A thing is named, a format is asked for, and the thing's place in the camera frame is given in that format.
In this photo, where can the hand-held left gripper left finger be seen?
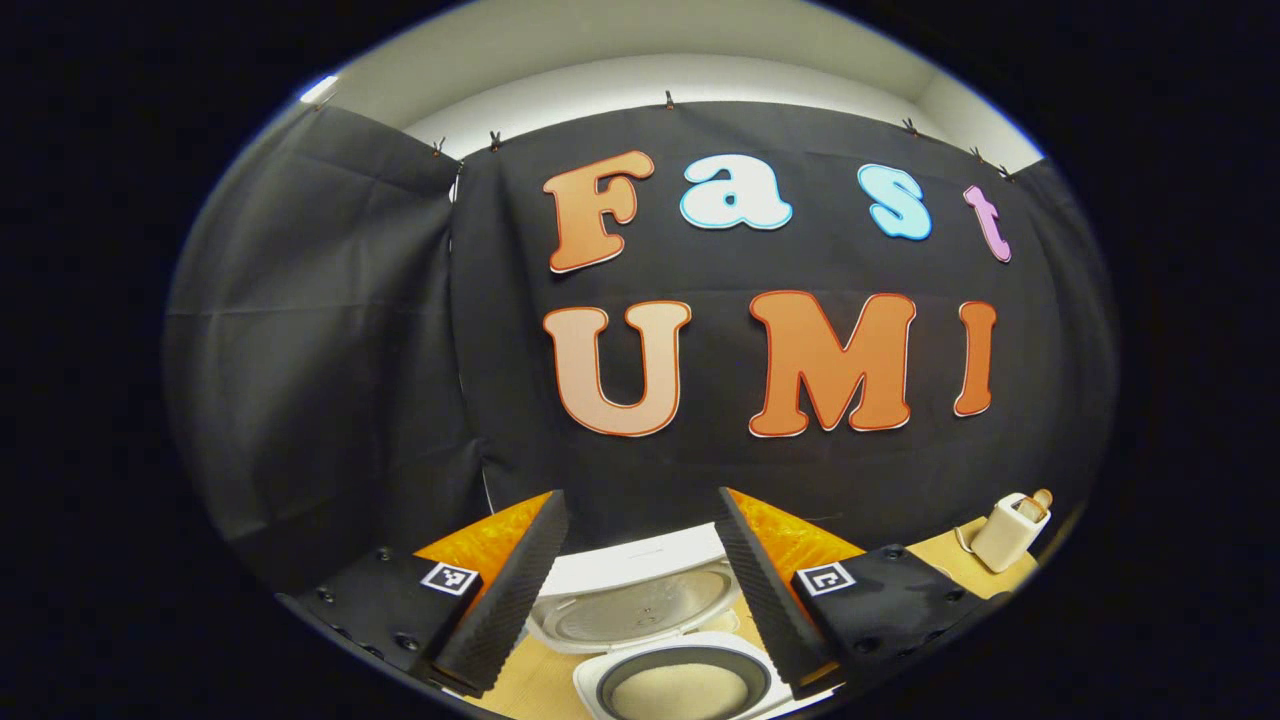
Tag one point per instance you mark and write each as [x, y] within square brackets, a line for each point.
[510, 600]

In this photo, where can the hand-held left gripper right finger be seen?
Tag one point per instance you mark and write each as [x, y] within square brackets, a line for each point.
[765, 600]

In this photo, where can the white rice cooker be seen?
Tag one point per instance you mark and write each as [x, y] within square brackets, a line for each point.
[640, 610]

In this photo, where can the white toaster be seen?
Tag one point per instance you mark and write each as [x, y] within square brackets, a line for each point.
[1005, 540]

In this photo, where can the toasted bread slice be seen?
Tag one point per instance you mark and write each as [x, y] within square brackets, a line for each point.
[1028, 510]
[1042, 497]

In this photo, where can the black backdrop cloth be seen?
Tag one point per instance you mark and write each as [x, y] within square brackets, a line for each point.
[330, 350]

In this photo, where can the ceiling light strip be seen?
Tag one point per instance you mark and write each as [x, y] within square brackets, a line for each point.
[320, 89]

